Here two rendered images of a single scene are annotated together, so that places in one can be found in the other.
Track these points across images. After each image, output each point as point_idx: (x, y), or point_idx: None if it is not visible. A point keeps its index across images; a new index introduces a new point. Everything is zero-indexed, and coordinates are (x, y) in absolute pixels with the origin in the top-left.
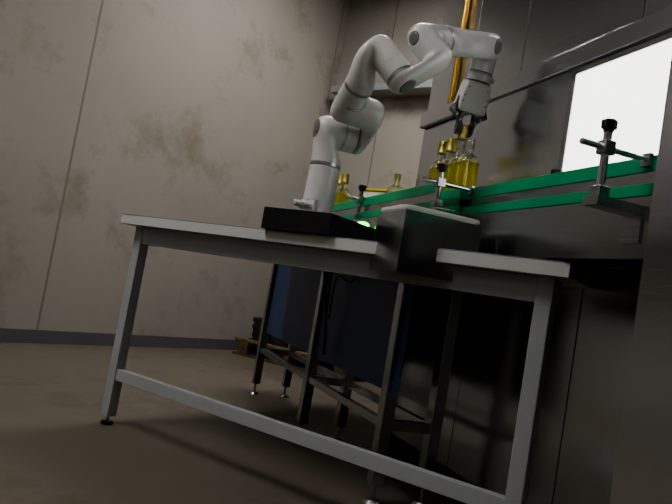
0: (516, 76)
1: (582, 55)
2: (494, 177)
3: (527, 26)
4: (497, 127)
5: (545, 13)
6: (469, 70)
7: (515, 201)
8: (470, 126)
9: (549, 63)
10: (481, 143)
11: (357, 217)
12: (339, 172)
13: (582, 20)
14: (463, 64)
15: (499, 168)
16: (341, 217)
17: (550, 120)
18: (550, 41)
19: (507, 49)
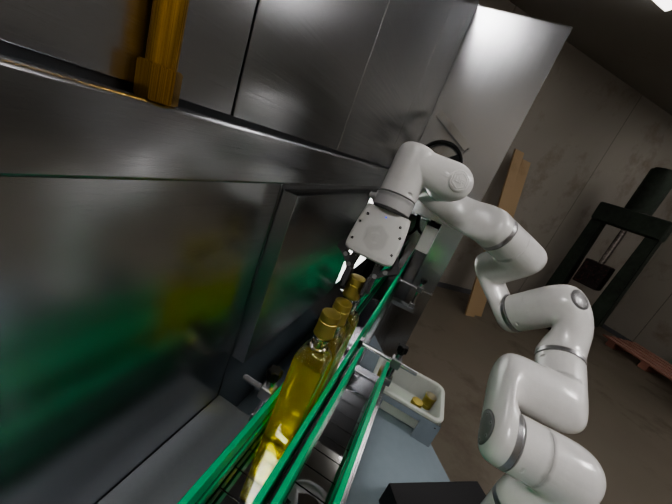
0: (345, 164)
1: (375, 179)
2: (294, 304)
3: (366, 63)
4: (312, 240)
5: (379, 74)
6: (413, 206)
7: (371, 323)
8: (352, 271)
9: (365, 170)
10: (287, 266)
11: None
12: (492, 487)
13: (381, 131)
14: None
15: (301, 292)
16: (460, 481)
17: (348, 235)
18: (366, 129)
19: (339, 74)
